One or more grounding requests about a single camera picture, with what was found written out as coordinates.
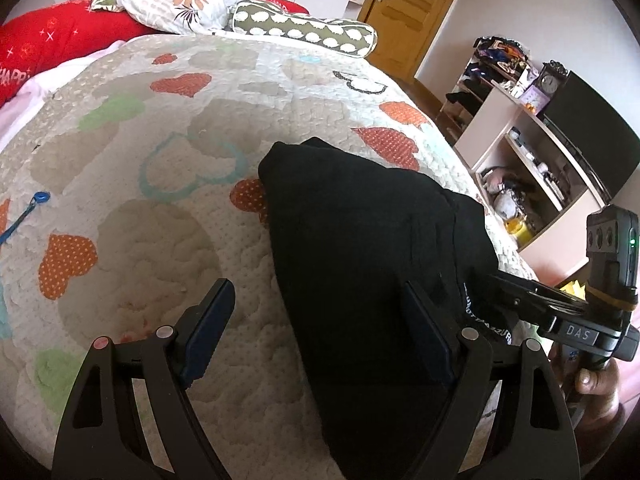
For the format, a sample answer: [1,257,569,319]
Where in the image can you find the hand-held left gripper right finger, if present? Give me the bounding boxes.
[402,280,576,480]

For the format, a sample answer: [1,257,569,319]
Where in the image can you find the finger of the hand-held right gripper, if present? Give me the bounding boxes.
[495,284,558,322]
[482,269,588,307]

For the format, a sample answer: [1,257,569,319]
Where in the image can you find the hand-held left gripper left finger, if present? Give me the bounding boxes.
[52,277,236,480]

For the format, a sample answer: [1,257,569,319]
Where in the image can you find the black pants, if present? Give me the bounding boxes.
[257,136,523,480]

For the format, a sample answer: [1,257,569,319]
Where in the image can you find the person's right hand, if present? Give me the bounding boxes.
[547,342,623,411]

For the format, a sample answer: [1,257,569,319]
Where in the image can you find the yellow bottle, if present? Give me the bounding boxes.
[505,215,533,248]

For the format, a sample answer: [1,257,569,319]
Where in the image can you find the white round bag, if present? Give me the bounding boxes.
[492,192,521,221]

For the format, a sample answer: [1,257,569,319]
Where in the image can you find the quilted heart pattern bedspread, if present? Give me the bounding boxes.
[0,35,541,480]

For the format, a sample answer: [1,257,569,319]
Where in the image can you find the black television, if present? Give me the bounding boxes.
[542,71,640,201]

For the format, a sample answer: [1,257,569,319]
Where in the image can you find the white shelf unit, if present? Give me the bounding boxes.
[452,82,608,281]

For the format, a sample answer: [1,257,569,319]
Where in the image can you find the purple card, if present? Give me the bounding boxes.
[522,85,548,111]

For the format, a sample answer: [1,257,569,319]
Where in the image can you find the shoe rack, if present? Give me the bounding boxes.
[437,60,496,146]

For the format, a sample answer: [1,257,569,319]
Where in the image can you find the ornate black clock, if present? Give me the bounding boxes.
[537,60,568,96]

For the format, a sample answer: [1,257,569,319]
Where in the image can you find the pile of clothes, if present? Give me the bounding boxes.
[472,36,538,78]

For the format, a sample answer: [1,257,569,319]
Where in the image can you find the pink bed sheet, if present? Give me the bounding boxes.
[0,42,126,153]

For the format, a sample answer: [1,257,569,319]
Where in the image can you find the wooden door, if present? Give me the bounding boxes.
[357,0,473,83]

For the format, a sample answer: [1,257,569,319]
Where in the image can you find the green patterned bolster pillow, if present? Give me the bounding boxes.
[230,0,378,58]

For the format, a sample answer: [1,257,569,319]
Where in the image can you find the floral print pillow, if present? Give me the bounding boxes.
[90,0,255,36]

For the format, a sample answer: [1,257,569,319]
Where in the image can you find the red blanket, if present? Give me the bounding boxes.
[0,0,308,108]

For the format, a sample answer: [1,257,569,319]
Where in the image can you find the blue cord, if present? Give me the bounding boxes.
[0,190,51,243]

